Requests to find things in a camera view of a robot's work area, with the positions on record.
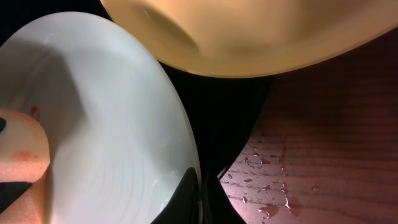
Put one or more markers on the yellow green scrub sponge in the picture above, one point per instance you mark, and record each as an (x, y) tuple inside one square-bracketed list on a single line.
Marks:
[(25, 157)]

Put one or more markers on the light blue plate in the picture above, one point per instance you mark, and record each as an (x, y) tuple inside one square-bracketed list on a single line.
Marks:
[(120, 139)]

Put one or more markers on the yellow plate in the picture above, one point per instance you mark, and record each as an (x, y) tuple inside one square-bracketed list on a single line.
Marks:
[(251, 38)]

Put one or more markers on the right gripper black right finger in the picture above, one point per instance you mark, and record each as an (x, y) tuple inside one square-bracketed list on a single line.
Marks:
[(217, 209)]

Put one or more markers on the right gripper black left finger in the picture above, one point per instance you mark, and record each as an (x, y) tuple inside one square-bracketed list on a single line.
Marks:
[(182, 207)]

